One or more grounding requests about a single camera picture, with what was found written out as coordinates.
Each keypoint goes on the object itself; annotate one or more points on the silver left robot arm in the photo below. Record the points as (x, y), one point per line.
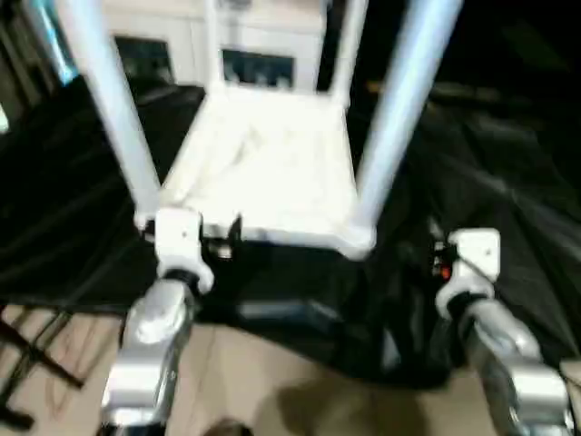
(154, 318)

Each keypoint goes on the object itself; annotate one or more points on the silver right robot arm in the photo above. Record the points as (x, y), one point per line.
(513, 363)

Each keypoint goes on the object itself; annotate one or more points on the black shiny mat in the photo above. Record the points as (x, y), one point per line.
(68, 204)

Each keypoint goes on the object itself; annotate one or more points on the long black bar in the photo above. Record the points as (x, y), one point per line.
(476, 94)

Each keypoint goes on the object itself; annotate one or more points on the small yellow label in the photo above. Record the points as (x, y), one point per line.
(376, 86)

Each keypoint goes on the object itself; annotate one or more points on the white display cabinet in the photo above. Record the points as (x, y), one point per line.
(254, 27)

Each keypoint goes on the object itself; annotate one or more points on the light blue panel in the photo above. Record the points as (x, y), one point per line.
(56, 45)

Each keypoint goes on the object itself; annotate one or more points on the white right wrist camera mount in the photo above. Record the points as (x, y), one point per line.
(476, 254)

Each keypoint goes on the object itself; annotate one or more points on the black metal table frame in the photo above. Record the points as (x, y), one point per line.
(36, 359)

